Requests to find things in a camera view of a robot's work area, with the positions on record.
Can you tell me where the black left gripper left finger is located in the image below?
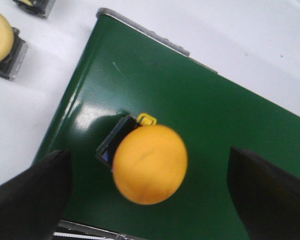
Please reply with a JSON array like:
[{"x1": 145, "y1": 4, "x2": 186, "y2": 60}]
[{"x1": 0, "y1": 150, "x2": 73, "y2": 240}]

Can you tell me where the steel conveyor end plate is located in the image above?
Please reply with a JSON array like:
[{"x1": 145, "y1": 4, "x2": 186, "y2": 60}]
[{"x1": 52, "y1": 220, "x2": 144, "y2": 240}]

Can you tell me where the green conveyor belt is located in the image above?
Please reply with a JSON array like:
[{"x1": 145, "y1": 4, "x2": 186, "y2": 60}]
[{"x1": 35, "y1": 8, "x2": 300, "y2": 240}]

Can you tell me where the aluminium conveyor side rail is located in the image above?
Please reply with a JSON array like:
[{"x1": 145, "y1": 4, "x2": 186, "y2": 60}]
[{"x1": 95, "y1": 7, "x2": 218, "y2": 74}]

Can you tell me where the yellow push button switch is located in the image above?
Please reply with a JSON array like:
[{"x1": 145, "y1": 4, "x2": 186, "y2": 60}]
[
  {"x1": 95, "y1": 112, "x2": 188, "y2": 205},
  {"x1": 0, "y1": 13, "x2": 28, "y2": 80},
  {"x1": 13, "y1": 0, "x2": 56, "y2": 18}
]

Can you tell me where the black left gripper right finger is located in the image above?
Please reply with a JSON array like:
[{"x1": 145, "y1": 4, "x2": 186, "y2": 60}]
[{"x1": 227, "y1": 147, "x2": 300, "y2": 240}]

